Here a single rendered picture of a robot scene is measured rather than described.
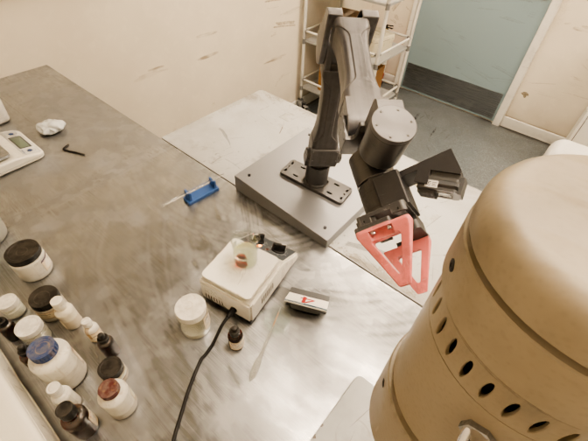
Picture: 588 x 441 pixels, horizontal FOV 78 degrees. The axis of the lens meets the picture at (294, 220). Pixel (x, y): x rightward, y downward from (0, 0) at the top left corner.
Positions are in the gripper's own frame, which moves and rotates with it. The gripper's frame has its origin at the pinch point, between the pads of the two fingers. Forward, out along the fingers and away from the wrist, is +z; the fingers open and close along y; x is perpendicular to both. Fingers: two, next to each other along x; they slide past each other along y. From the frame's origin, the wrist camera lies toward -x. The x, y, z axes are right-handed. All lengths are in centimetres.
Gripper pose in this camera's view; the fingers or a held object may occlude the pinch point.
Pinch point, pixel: (412, 283)
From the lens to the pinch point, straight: 49.1
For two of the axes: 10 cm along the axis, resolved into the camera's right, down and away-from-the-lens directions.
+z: 2.1, 8.9, -4.0
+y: 5.0, 2.5, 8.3
